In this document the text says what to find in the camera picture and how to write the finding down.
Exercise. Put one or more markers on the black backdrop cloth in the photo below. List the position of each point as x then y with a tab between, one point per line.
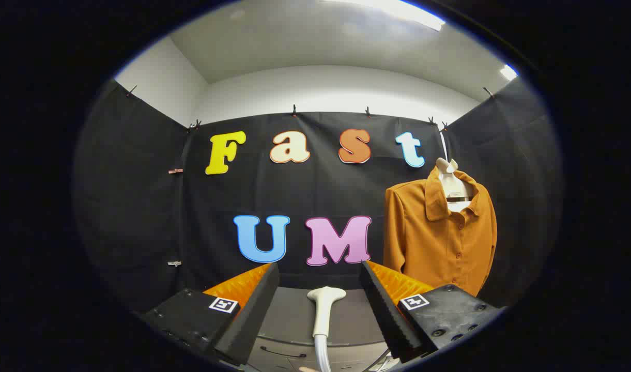
139	206

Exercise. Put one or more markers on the small ceiling light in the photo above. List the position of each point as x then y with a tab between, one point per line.
508	72

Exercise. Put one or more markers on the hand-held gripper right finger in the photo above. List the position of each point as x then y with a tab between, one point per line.
385	310

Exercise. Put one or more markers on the white garment steamer head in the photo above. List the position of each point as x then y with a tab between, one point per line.
324	305

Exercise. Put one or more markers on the white clothes hanger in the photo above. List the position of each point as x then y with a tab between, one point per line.
452	183

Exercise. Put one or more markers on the orange button shirt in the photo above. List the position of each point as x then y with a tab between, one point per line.
434	243

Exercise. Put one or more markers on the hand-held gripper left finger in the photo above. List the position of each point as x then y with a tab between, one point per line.
253	310

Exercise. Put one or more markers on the long ceiling light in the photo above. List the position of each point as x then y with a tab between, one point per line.
403	10

